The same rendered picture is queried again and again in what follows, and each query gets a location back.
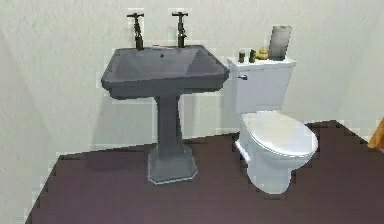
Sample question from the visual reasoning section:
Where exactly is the white toilet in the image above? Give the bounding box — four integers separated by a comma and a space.
226, 55, 319, 195

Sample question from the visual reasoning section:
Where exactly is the dark bronze tap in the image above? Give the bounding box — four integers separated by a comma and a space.
171, 11, 189, 49
126, 12, 146, 52

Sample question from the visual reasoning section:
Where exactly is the orange brown object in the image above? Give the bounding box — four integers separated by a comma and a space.
367, 117, 384, 153

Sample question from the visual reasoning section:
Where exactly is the grey pedestal sink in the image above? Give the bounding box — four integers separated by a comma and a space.
100, 44, 231, 185

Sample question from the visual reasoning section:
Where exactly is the yellow rubber duck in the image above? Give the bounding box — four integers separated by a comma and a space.
255, 45, 270, 61

